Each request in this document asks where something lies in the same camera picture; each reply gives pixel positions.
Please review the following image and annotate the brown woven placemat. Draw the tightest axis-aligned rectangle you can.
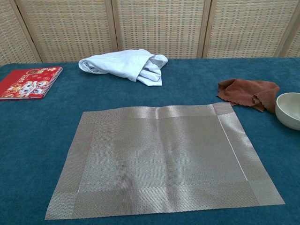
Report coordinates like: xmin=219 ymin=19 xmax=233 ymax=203
xmin=44 ymin=103 xmax=286 ymax=221

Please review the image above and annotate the small white bowl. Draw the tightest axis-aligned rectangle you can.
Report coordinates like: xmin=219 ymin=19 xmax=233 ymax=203
xmin=275 ymin=92 xmax=300 ymax=131

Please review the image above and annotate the crumpled white cloth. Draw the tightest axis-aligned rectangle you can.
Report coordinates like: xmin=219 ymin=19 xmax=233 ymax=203
xmin=78 ymin=48 xmax=169 ymax=88

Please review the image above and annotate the woven bamboo folding screen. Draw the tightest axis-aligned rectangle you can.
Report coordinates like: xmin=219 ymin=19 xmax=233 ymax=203
xmin=0 ymin=0 xmax=300 ymax=66

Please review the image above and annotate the rust brown microfiber cloth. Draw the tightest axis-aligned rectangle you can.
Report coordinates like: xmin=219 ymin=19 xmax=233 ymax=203
xmin=216 ymin=79 xmax=280 ymax=114

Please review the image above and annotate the teal carpet table cover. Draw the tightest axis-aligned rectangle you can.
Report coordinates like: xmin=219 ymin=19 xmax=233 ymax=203
xmin=0 ymin=57 xmax=300 ymax=225

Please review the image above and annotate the red spiral calendar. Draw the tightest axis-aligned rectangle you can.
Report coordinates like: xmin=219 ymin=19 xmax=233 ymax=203
xmin=0 ymin=66 xmax=63 ymax=101

